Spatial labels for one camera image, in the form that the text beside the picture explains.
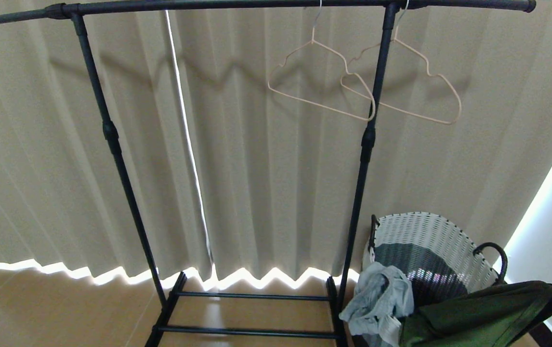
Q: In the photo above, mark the white laundry basket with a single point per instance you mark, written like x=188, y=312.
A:
x=420, y=231

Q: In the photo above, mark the black clothes rack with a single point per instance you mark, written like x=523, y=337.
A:
x=111, y=130

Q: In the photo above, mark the green printed shirt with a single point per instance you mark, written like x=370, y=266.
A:
x=473, y=313

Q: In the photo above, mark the pink clothes hanger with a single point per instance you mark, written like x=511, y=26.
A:
x=394, y=33
x=313, y=33

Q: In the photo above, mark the pale grey garment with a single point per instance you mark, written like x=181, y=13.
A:
x=377, y=299

